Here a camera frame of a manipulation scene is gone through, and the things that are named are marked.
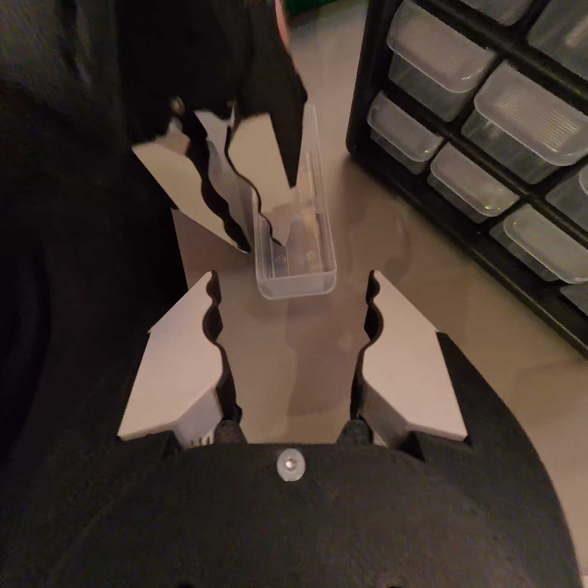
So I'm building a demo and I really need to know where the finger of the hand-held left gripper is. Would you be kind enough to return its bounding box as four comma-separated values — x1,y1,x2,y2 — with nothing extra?
132,112,252,254
223,111,298,247

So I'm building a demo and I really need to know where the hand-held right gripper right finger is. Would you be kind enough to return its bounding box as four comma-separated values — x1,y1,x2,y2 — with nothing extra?
349,269,469,448

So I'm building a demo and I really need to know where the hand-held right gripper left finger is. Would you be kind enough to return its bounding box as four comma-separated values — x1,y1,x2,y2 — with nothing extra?
117,270,243,448

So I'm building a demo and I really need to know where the black drawer cabinet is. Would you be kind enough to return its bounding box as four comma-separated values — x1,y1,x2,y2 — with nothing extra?
347,0,588,359

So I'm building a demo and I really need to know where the small clear plastic drawer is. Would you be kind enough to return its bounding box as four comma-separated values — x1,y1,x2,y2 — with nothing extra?
250,105,338,300

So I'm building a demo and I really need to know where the person's left hand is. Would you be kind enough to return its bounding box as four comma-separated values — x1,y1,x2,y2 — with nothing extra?
275,0,291,44

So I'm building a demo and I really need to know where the person's black clothing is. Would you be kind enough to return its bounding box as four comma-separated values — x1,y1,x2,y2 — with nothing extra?
0,0,187,460

